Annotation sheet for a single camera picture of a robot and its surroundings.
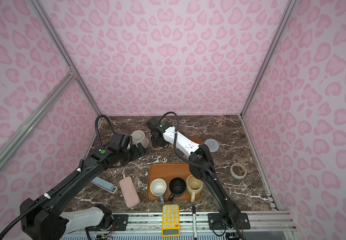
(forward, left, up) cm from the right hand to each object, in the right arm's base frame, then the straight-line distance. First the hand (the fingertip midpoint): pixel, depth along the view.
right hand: (158, 142), depth 93 cm
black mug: (-24, -12, -8) cm, 28 cm away
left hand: (-12, +6, +10) cm, 16 cm away
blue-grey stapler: (-26, +26, -2) cm, 37 cm away
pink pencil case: (-29, +13, -7) cm, 33 cm away
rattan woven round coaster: (-6, -1, +3) cm, 6 cm away
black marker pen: (-41, -21, -8) cm, 46 cm away
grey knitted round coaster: (+6, -36, -10) cm, 38 cm away
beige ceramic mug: (-23, -22, -9) cm, 33 cm away
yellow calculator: (-40, -9, -8) cm, 42 cm away
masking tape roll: (-12, -52, -9) cm, 54 cm away
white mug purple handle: (-25, -1, -8) cm, 26 cm away
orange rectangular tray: (-14, -6, -9) cm, 18 cm away
